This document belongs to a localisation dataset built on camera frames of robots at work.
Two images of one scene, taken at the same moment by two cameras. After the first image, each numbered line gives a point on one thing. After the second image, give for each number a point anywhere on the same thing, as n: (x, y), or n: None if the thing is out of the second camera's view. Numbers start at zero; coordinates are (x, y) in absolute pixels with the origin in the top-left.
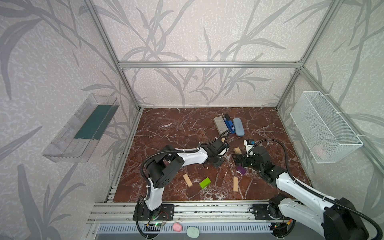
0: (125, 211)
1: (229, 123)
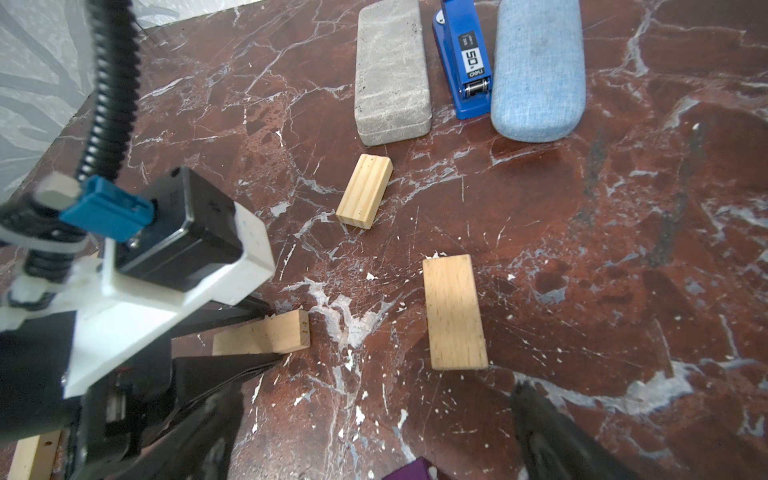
0: None
1: (465, 53)
